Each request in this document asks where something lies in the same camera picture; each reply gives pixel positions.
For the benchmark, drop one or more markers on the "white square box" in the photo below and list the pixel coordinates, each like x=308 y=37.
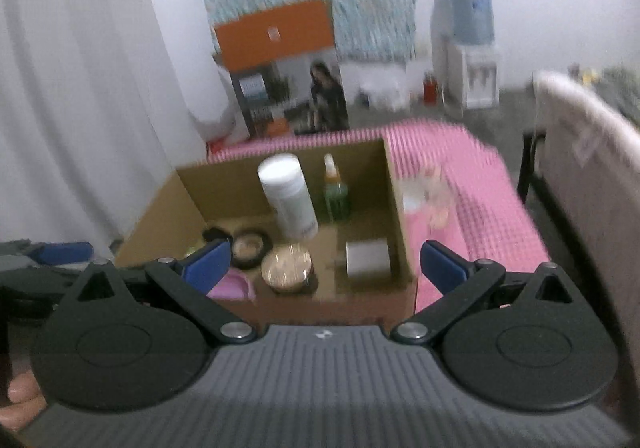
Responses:
x=367 y=258

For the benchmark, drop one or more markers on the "white curtain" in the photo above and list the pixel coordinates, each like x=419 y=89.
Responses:
x=75 y=78

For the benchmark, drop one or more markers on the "black round powder compact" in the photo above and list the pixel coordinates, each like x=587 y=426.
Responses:
x=251 y=246

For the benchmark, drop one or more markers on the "clear glass cup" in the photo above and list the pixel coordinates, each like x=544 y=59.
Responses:
x=440 y=198

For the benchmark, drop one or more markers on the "beige chair with black frame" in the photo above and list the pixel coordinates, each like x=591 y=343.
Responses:
x=590 y=168

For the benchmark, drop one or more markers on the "pink small container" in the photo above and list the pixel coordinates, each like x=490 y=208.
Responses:
x=232 y=288

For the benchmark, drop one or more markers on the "person's left hand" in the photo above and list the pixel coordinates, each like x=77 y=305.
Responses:
x=25 y=403

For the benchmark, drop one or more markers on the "green glass dropper bottle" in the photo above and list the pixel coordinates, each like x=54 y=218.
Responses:
x=336 y=200

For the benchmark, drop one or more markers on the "brown cardboard box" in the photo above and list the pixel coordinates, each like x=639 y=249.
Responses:
x=360 y=163

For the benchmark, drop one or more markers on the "white water dispenser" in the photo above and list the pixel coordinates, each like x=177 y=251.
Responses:
x=472 y=78

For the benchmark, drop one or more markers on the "printed appliance box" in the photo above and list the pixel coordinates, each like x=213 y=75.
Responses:
x=320 y=93

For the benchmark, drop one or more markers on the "blue water bottle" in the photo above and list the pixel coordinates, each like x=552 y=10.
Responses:
x=471 y=13

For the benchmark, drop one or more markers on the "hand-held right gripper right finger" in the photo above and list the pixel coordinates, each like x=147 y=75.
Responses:
x=442 y=265

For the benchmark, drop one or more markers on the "pink checkered cloth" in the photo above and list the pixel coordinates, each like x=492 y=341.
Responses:
x=480 y=188

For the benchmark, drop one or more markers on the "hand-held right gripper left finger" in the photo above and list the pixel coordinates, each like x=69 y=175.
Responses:
x=210 y=265

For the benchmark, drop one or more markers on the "gold-lidded jar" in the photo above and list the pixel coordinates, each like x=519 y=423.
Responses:
x=287 y=267

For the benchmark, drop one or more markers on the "white-lidded jar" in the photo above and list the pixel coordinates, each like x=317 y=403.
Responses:
x=287 y=198

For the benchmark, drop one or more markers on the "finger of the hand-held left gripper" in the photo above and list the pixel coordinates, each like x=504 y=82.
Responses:
x=65 y=253
x=30 y=295

